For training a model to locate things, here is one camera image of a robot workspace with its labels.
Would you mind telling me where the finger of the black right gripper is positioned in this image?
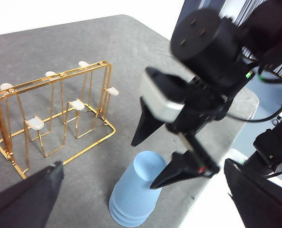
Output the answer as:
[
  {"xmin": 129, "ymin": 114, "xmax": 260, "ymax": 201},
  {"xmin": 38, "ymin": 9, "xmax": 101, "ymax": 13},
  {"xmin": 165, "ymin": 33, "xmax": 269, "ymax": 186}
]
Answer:
[
  {"xmin": 149, "ymin": 151, "xmax": 214, "ymax": 190},
  {"xmin": 130, "ymin": 97, "xmax": 166, "ymax": 147}
]

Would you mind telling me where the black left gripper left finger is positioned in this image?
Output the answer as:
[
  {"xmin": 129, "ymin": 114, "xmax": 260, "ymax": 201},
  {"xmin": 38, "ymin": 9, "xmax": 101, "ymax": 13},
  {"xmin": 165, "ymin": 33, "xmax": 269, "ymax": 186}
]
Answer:
[{"xmin": 0, "ymin": 161, "xmax": 65, "ymax": 228}]

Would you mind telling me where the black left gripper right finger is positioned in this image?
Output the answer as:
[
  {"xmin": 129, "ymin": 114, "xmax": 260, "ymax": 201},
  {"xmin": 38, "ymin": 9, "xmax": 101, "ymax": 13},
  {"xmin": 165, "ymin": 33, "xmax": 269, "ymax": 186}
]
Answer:
[{"xmin": 224, "ymin": 158, "xmax": 282, "ymax": 228}]

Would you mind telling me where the blue ribbed plastic cup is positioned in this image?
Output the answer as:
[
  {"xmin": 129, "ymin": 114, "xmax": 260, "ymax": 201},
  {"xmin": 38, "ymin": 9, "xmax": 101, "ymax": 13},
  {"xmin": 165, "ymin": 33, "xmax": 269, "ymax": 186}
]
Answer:
[
  {"xmin": 111, "ymin": 150, "xmax": 168, "ymax": 216},
  {"xmin": 108, "ymin": 194, "xmax": 156, "ymax": 222},
  {"xmin": 109, "ymin": 206, "xmax": 152, "ymax": 228}
]

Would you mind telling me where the pale grey camera box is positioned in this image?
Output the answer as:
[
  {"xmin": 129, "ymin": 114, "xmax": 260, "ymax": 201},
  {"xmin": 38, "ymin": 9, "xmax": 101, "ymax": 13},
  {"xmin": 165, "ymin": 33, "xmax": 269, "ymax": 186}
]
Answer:
[{"xmin": 139, "ymin": 70, "xmax": 186, "ymax": 124}]

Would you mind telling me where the black cable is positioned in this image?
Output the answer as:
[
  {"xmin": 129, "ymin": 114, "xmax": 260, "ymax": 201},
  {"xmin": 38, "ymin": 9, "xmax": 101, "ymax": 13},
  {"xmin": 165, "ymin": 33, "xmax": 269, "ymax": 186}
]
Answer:
[{"xmin": 224, "ymin": 95, "xmax": 282, "ymax": 123}]

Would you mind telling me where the gold wire cup holder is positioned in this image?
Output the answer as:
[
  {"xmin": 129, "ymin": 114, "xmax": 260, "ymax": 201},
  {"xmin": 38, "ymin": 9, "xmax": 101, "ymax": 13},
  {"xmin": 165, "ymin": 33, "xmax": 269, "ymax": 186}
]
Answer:
[{"xmin": 0, "ymin": 60, "xmax": 120, "ymax": 180}]

